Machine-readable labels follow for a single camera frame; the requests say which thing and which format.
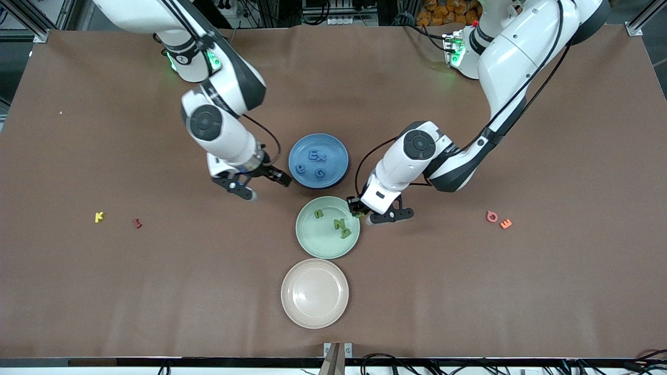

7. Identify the green round plate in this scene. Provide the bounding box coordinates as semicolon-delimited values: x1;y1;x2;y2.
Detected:
295;196;361;260

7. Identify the blue round plate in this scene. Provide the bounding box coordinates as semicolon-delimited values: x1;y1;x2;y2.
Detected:
288;133;349;189

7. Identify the pink beige round plate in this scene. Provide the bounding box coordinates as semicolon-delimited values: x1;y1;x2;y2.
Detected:
281;258;349;330

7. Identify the white power strip with plugs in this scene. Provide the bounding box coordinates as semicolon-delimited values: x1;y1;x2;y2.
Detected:
214;0;245;17

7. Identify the long white power strip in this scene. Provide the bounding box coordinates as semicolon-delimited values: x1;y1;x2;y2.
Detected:
302;15;378;27

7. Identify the brown table mat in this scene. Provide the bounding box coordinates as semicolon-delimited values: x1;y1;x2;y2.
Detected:
0;23;667;360

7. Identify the orange mesh bag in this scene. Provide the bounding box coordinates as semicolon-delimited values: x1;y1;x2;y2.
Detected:
416;0;483;27

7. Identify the silver aluminium profile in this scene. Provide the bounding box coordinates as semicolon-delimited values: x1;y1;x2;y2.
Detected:
628;0;667;36
0;0;58;43

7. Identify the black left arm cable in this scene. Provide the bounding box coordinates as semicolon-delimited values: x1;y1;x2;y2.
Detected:
355;0;574;197

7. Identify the grey metal bracket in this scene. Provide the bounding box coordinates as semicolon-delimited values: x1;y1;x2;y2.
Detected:
319;342;354;375

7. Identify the black cable loop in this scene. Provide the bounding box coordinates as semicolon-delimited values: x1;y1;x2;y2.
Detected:
360;353;417;375

